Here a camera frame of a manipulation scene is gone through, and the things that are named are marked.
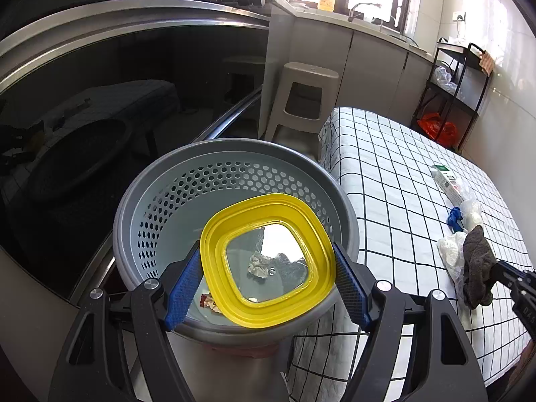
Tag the grey kitchen counter cabinet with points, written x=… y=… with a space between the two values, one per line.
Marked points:
x=356 y=67

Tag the white plastic bags on rack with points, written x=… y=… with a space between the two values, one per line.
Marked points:
x=444 y=77

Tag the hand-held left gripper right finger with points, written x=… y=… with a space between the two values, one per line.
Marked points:
x=351 y=284

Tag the chrome sink faucet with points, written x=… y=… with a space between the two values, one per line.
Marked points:
x=360 y=10

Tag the crumpled white plastic bag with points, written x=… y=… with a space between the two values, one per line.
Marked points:
x=450 y=253

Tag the yellow plastic lid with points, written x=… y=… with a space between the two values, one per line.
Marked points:
x=217 y=259

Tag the blue plastic piece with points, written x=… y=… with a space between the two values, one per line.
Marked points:
x=454 y=217

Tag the yellow bottle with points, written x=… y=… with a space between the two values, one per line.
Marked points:
x=326 y=3

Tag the dark grey cloth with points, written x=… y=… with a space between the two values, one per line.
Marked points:
x=477 y=264

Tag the black metal shelf rack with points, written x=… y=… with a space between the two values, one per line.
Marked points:
x=456 y=92

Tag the patterned hanging towel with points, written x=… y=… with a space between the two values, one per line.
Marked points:
x=487 y=62

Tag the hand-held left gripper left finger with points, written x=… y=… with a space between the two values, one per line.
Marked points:
x=184 y=284

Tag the white green carton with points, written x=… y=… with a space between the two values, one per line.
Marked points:
x=448 y=182

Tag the black white checked tablecloth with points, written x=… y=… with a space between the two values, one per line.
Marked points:
x=398 y=176

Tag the built-in black oven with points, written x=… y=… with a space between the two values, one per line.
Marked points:
x=104 y=92

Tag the white tissue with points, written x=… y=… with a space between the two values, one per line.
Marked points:
x=259 y=264

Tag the orange plastic bag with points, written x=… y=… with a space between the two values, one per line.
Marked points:
x=437 y=130

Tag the beige plastic stool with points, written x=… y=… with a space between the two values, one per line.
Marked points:
x=303 y=92

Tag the orange printed snack wrapper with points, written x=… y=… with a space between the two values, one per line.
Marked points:
x=211 y=303

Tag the grey perforated plastic basket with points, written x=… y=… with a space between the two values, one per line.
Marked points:
x=167 y=201

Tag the white wall socket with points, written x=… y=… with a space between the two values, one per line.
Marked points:
x=459 y=16

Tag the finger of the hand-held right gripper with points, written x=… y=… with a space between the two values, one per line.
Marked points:
x=504 y=272

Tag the red plastic stool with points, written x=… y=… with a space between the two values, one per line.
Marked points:
x=251 y=349

